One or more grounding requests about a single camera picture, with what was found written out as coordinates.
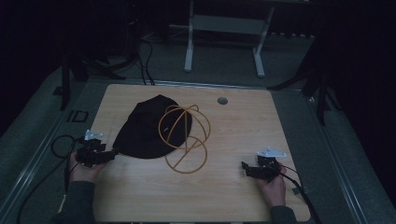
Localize black hat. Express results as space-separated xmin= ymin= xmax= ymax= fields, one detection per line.
xmin=112 ymin=93 xmax=193 ymax=160

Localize black floor cables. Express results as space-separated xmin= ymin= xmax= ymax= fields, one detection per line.
xmin=124 ymin=0 xmax=156 ymax=86

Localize black tripod stand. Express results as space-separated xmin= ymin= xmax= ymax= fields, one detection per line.
xmin=266 ymin=36 xmax=344 ymax=127
xmin=52 ymin=31 xmax=141 ymax=112

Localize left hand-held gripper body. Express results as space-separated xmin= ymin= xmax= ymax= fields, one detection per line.
xmin=76 ymin=129 xmax=115 ymax=168

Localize person's left hand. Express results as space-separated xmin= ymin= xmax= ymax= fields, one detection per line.
xmin=68 ymin=151 xmax=108 ymax=184

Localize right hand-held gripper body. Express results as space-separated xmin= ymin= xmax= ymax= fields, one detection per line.
xmin=248 ymin=147 xmax=288 ymax=184

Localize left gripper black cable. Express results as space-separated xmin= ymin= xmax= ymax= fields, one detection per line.
xmin=16 ymin=133 xmax=86 ymax=224

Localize person's right hand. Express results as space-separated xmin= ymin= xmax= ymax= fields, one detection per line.
xmin=255 ymin=165 xmax=288 ymax=208

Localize yellow wire hat stand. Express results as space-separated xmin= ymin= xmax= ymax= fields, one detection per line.
xmin=158 ymin=104 xmax=212 ymax=175

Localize white metal desk frame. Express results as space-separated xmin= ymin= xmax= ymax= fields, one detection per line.
xmin=169 ymin=0 xmax=312 ymax=78

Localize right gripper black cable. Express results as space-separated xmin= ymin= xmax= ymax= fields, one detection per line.
xmin=276 ymin=163 xmax=323 ymax=224

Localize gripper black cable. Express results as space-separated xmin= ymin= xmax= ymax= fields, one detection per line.
xmin=276 ymin=163 xmax=323 ymax=224
xmin=16 ymin=133 xmax=86 ymax=224

